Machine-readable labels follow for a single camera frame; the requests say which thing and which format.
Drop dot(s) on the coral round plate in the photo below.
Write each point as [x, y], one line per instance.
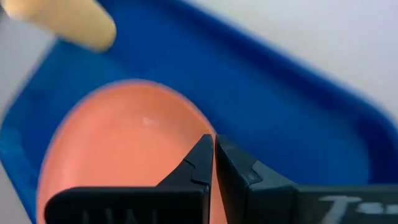
[124, 140]

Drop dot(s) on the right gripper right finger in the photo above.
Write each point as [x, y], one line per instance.
[248, 196]

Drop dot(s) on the yellow plastic cup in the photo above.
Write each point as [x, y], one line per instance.
[71, 21]

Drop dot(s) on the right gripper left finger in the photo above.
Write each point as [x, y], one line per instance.
[186, 199]

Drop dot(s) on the blue plastic tray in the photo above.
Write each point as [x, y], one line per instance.
[248, 93]

